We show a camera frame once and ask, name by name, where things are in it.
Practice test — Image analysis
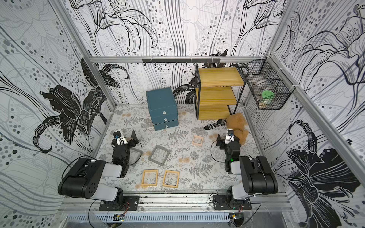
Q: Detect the grey brooch box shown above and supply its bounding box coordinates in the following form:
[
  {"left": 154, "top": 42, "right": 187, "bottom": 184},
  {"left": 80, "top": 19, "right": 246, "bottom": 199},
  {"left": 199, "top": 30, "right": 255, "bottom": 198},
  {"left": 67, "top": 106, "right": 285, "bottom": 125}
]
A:
[
  {"left": 148, "top": 145, "right": 171, "bottom": 166},
  {"left": 128, "top": 148, "right": 143, "bottom": 167}
]

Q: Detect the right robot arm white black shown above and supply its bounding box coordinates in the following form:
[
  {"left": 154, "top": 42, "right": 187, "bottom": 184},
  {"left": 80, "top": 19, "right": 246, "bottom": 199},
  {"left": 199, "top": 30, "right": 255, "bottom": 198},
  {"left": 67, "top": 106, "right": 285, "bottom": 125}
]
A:
[{"left": 216, "top": 134, "right": 279, "bottom": 202}]

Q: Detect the yellow brooch box left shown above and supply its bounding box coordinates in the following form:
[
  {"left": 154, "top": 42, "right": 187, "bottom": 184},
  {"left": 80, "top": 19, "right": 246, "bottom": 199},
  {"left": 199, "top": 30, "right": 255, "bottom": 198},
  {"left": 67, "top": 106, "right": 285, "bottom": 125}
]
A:
[{"left": 141, "top": 170, "right": 158, "bottom": 186}]

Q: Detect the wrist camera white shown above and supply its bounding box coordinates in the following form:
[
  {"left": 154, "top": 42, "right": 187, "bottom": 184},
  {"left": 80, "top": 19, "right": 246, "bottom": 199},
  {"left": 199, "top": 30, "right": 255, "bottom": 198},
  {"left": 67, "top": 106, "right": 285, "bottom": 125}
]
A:
[
  {"left": 112, "top": 131, "right": 127, "bottom": 146},
  {"left": 225, "top": 129, "right": 234, "bottom": 144}
]

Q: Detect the striped black white sock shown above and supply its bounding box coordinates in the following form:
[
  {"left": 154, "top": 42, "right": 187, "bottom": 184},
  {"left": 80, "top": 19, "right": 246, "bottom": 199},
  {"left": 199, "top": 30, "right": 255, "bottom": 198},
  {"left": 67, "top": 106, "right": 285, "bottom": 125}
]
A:
[{"left": 204, "top": 119, "right": 227, "bottom": 130}]

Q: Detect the yellow brooch box right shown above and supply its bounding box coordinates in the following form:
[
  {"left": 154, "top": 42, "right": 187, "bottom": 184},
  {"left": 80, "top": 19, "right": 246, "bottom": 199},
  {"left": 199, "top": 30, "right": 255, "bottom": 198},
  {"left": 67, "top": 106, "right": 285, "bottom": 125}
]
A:
[{"left": 163, "top": 170, "right": 180, "bottom": 188}]

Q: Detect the grey brooch box left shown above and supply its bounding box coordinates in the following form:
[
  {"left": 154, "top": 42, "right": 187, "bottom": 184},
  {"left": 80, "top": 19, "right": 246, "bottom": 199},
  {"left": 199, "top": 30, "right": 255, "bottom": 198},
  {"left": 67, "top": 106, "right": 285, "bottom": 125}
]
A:
[{"left": 128, "top": 148, "right": 143, "bottom": 167}]

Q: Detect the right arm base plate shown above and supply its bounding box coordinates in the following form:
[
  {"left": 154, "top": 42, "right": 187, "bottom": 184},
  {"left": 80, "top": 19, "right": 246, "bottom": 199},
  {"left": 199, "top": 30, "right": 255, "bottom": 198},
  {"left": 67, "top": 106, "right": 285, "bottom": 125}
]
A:
[{"left": 210, "top": 194, "right": 252, "bottom": 211}]

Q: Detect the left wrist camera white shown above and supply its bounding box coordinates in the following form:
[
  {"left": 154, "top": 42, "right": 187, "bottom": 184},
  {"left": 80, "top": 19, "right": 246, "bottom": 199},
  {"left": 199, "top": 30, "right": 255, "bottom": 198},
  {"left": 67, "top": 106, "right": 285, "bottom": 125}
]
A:
[{"left": 112, "top": 131, "right": 127, "bottom": 146}]

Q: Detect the teal top drawer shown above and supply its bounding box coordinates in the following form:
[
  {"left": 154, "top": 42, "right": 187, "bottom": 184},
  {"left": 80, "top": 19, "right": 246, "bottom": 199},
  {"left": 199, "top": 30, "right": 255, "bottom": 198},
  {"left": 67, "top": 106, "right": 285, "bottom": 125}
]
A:
[{"left": 149, "top": 105, "right": 177, "bottom": 118}]

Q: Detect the pink brooch box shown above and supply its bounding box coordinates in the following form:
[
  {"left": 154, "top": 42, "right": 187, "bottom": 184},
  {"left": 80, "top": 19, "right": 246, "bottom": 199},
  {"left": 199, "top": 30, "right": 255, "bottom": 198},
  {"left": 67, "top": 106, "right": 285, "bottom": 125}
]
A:
[{"left": 192, "top": 135, "right": 204, "bottom": 146}]

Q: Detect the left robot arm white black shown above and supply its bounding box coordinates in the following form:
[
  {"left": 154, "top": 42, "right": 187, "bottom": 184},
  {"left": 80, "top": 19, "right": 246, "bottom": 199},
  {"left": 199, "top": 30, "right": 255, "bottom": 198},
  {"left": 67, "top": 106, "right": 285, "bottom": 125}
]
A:
[{"left": 58, "top": 130, "right": 140, "bottom": 205}]

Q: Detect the yellow brooch box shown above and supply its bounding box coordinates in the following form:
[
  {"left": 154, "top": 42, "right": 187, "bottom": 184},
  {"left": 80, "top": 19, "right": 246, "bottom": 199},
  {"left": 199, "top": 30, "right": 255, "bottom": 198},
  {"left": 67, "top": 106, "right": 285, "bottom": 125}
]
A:
[
  {"left": 141, "top": 170, "right": 158, "bottom": 186},
  {"left": 163, "top": 170, "right": 180, "bottom": 188}
]

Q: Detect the teal drawer cabinet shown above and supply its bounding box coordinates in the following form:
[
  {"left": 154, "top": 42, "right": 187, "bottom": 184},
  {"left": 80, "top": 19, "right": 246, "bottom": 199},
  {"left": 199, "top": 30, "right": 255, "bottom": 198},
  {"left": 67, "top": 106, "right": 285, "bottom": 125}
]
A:
[{"left": 146, "top": 87, "right": 179, "bottom": 132}]

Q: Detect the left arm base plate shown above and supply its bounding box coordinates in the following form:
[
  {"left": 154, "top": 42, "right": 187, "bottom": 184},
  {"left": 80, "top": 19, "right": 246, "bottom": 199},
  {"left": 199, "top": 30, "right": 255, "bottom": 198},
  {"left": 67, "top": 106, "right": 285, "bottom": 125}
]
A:
[{"left": 99, "top": 195, "right": 140, "bottom": 211}]

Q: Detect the grey brooch box right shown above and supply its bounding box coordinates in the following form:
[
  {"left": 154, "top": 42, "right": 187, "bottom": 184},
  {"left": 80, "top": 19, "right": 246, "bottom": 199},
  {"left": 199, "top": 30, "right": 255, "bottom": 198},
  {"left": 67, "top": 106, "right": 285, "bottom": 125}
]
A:
[{"left": 148, "top": 145, "right": 171, "bottom": 166}]

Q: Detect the black bar on wall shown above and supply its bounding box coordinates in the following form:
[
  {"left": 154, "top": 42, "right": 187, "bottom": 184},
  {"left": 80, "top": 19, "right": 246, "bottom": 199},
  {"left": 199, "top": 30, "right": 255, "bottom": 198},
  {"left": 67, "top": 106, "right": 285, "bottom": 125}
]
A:
[{"left": 142, "top": 58, "right": 221, "bottom": 63}]

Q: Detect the white slotted cable duct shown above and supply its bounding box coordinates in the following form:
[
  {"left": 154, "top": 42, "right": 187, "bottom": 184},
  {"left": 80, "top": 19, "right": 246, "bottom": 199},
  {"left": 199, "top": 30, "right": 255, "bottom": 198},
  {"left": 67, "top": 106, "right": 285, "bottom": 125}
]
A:
[{"left": 67, "top": 213, "right": 231, "bottom": 223}]

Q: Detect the green lid container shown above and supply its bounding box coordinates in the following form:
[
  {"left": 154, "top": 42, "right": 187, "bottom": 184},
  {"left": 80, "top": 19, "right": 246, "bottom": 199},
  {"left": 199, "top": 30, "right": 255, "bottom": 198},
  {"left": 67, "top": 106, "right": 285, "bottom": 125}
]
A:
[{"left": 261, "top": 90, "right": 276, "bottom": 105}]

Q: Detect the brown teddy bear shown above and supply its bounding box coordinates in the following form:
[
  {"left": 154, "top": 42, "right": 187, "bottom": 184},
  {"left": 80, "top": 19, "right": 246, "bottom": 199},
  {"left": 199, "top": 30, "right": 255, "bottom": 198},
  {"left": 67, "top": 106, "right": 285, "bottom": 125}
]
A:
[{"left": 226, "top": 113, "right": 249, "bottom": 145}]

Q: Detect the yellow black shelf rack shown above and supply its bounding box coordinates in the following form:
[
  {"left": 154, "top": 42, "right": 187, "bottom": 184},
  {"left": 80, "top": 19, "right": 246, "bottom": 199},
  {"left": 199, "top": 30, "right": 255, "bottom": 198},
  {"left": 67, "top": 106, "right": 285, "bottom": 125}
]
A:
[{"left": 194, "top": 66, "right": 245, "bottom": 120}]

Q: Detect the black wire basket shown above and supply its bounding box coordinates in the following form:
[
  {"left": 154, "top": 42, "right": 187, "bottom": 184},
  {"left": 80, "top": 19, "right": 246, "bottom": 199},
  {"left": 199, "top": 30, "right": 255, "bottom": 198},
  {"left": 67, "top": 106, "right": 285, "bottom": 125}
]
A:
[{"left": 240, "top": 59, "right": 291, "bottom": 110}]

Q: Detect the aluminium rail frame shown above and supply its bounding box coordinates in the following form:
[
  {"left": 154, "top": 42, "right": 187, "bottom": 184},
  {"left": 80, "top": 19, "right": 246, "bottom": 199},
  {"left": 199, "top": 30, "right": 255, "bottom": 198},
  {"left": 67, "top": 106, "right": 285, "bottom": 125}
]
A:
[{"left": 58, "top": 192, "right": 294, "bottom": 213}]

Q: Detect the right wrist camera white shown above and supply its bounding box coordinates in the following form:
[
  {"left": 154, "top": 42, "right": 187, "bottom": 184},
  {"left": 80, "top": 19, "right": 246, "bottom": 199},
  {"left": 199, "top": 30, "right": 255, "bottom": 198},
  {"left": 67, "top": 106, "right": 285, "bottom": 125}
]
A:
[{"left": 225, "top": 129, "right": 234, "bottom": 144}]

